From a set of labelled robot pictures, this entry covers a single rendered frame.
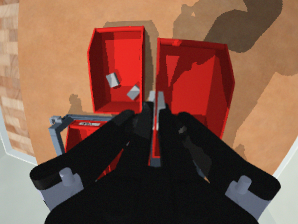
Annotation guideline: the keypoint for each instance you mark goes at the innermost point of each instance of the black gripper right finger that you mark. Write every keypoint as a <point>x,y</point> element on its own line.
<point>250,187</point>

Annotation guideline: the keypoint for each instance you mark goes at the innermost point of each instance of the grey metal block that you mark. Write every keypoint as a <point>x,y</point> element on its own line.
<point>112,79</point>
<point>133,92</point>

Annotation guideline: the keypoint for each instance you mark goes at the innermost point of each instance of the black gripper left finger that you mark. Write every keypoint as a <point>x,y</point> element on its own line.
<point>58,179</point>

